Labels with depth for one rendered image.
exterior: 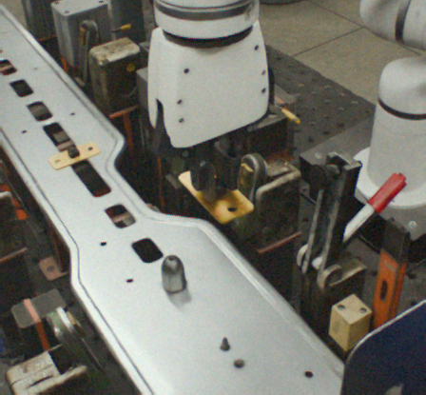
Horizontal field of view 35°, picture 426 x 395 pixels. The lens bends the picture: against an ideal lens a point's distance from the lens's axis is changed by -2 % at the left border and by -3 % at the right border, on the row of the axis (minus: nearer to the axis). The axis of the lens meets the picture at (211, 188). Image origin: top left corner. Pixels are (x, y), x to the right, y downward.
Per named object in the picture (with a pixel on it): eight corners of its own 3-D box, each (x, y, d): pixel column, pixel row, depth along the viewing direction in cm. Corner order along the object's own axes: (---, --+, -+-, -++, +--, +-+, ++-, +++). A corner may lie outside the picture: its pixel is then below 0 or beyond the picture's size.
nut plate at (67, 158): (55, 170, 112) (53, 165, 111) (47, 159, 114) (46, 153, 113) (102, 152, 115) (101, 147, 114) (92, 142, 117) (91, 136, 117)
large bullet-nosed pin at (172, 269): (159, 288, 93) (154, 254, 89) (179, 279, 95) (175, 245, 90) (170, 304, 91) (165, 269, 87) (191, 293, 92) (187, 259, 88)
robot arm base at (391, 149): (399, 137, 148) (412, 64, 136) (461, 187, 135) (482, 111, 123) (330, 167, 141) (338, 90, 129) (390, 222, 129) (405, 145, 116)
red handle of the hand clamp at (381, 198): (301, 256, 85) (388, 163, 85) (308, 262, 87) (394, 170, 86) (322, 276, 83) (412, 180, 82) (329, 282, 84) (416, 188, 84)
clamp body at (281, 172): (227, 333, 123) (220, 168, 99) (280, 306, 127) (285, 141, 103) (257, 368, 117) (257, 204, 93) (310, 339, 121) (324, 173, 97)
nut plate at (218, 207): (177, 178, 70) (176, 168, 69) (209, 165, 71) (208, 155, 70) (222, 226, 64) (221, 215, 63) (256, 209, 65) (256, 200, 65)
